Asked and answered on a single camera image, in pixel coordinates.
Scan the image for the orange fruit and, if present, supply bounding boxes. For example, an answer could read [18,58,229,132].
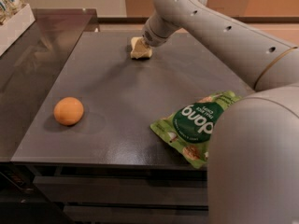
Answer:
[53,97,84,126]

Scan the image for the grey drawer cabinet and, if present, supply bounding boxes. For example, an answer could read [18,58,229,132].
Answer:
[13,32,249,224]

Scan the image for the pale yellow sponge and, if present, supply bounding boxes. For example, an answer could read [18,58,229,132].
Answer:
[130,37,152,59]

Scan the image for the snack packets in box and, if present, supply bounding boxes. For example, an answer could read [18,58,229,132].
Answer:
[0,0,25,25]

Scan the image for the green rice chip bag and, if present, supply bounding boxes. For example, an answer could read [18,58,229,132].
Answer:
[150,91,241,169]

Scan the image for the white snack box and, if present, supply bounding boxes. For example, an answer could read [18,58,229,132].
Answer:
[0,4,36,56]

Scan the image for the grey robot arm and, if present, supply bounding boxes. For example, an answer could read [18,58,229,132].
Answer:
[143,0,299,224]

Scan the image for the dark glossy side counter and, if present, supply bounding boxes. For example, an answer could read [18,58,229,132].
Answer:
[0,8,98,224]

